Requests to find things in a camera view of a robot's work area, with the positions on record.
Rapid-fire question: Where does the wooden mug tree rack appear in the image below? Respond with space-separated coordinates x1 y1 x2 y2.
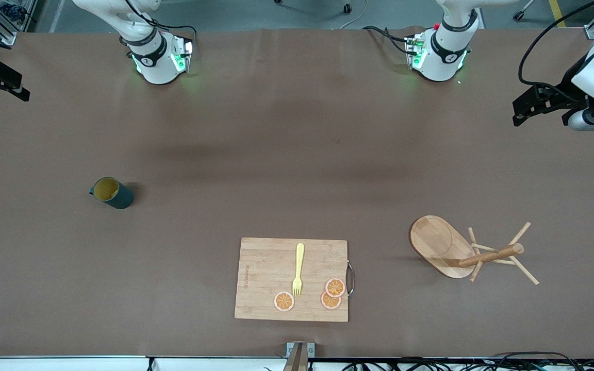
409 215 540 285

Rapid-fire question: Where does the white floor cable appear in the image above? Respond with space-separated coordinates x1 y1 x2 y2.
338 0 369 30

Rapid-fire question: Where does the black cable bundle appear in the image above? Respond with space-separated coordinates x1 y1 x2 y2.
343 352 594 371

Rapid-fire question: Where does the single black castor leg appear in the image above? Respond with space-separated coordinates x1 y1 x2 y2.
514 0 537 21

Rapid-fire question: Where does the chair base with castors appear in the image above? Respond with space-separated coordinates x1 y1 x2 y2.
275 0 353 14

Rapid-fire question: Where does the black base cable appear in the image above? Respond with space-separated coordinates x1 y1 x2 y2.
362 25 417 55

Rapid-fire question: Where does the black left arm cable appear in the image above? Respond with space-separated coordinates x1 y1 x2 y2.
518 0 594 87

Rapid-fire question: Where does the aluminium frame with blue parts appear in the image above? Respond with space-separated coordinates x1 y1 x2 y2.
0 0 38 47

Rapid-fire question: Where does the dark green cup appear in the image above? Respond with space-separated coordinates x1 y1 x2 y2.
89 177 135 210

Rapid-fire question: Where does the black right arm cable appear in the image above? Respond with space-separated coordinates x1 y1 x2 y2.
122 0 197 53

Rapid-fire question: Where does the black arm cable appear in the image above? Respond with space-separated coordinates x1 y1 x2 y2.
122 0 197 53
518 0 594 87

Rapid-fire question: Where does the bamboo cutting board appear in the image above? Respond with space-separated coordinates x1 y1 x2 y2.
234 237 355 323

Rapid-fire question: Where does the metal table bracket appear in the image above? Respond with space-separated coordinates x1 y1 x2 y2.
286 342 316 371

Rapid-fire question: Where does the yellow plastic fork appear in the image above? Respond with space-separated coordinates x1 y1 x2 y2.
292 243 305 298

